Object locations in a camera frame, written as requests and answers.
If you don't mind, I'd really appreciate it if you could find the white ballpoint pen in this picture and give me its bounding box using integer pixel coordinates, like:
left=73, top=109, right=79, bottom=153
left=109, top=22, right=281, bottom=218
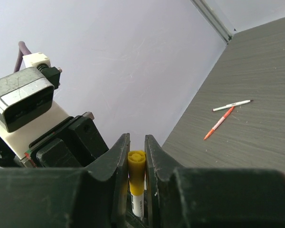
left=212, top=100, right=253, bottom=112

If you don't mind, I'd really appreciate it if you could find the yellow marker pen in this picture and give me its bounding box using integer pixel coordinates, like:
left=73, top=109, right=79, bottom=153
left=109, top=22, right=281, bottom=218
left=131, top=191, right=144, bottom=219

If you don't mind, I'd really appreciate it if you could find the yellow pen cap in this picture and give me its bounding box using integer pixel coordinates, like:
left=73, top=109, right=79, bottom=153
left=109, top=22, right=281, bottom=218
left=127, top=151, right=146, bottom=196

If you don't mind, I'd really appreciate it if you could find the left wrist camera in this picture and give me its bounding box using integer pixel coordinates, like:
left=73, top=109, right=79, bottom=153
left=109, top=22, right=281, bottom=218
left=0, top=64, right=69, bottom=160

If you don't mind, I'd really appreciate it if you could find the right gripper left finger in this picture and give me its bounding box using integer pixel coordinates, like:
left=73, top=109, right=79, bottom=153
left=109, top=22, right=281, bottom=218
left=0, top=133, right=131, bottom=228

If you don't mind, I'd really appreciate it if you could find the orange ballpoint pen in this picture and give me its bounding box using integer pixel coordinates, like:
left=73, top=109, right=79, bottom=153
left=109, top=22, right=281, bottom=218
left=203, top=107, right=234, bottom=140

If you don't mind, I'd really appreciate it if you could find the aluminium corner profile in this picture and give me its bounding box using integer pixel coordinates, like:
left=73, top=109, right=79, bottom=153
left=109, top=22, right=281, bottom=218
left=191, top=0, right=234, bottom=45

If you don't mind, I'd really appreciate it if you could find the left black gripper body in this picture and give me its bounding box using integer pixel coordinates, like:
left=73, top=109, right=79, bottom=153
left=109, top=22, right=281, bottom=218
left=20, top=112, right=109, bottom=168

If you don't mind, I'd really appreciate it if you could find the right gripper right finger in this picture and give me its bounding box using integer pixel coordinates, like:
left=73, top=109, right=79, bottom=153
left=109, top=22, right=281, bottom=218
left=144, top=135, right=285, bottom=228

